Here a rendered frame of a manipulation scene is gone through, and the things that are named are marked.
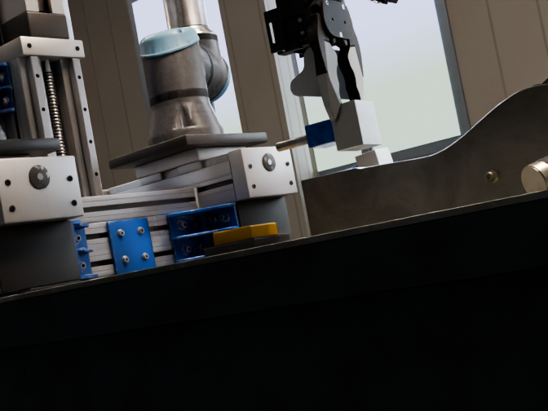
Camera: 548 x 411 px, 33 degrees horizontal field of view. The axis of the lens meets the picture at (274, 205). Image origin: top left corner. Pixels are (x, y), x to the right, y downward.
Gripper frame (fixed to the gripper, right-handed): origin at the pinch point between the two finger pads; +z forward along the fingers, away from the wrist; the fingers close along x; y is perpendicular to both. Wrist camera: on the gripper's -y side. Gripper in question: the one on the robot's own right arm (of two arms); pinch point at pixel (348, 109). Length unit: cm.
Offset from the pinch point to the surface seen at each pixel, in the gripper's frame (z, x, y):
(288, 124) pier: -48, -288, 181
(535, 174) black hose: 13.2, 25.9, -28.4
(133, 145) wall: -67, -325, 312
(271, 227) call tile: 12.0, 0.8, 13.4
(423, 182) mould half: 9.9, -10.0, -3.3
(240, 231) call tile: 11.8, 5.5, 14.9
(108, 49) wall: -128, -326, 319
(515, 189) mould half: 13.1, -10.0, -14.8
